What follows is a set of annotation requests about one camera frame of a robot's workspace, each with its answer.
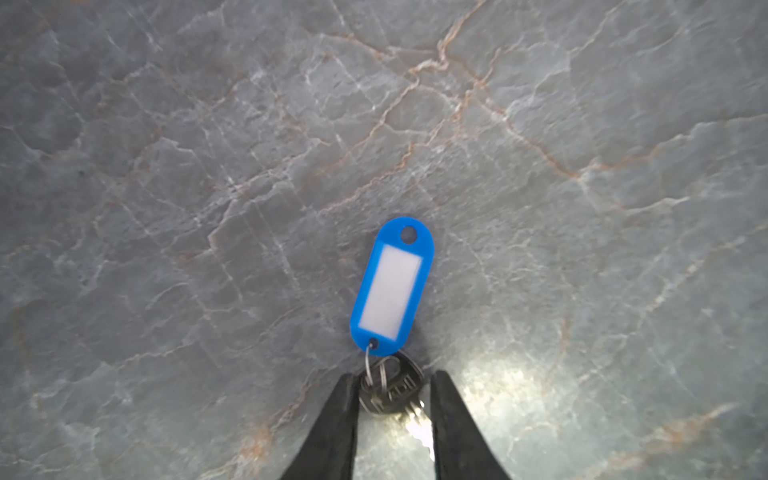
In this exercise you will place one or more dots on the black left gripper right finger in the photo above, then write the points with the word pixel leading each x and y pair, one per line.
pixel 461 452

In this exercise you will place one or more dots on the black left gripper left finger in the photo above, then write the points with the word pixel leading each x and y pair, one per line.
pixel 329 449

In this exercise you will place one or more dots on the blue key tag with key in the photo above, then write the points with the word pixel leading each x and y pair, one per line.
pixel 384 313

